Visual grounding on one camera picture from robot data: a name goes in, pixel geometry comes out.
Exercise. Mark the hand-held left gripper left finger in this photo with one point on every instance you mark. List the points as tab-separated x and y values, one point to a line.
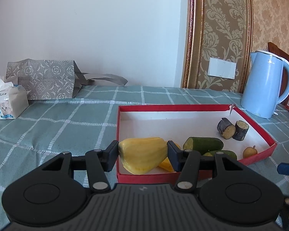
114	154

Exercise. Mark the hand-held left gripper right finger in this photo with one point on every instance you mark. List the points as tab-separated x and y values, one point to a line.
172	158

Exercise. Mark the yellow bell pepper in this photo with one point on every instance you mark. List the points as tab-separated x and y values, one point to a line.
144	156

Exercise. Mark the red cardboard box lid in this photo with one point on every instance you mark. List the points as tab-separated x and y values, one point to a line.
159	125

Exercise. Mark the small round yellow-green fruit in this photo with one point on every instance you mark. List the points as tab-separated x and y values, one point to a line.
250	151

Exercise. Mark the yellow jackfruit piece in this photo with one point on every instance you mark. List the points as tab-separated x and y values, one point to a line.
166	165

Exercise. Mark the green cucumber piece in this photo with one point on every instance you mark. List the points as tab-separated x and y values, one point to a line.
227	154
204	144

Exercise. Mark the green plaid tablecloth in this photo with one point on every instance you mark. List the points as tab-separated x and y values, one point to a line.
62	125

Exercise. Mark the dark purple sugarcane piece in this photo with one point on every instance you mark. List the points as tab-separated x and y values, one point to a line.
226	127
240	131

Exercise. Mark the light blue electric kettle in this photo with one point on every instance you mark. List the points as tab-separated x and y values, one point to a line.
262	86

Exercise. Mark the wooden chair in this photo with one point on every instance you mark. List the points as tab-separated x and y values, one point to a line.
286	77

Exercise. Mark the grey patterned paper bag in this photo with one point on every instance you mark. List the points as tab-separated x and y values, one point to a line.
45	81

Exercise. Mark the white tissue pack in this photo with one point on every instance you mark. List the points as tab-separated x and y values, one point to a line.
7	101

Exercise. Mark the white wall switch panel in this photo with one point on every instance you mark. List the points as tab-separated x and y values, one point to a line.
221	68

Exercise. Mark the gold ornate wall frame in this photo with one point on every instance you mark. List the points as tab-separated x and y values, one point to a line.
191	28

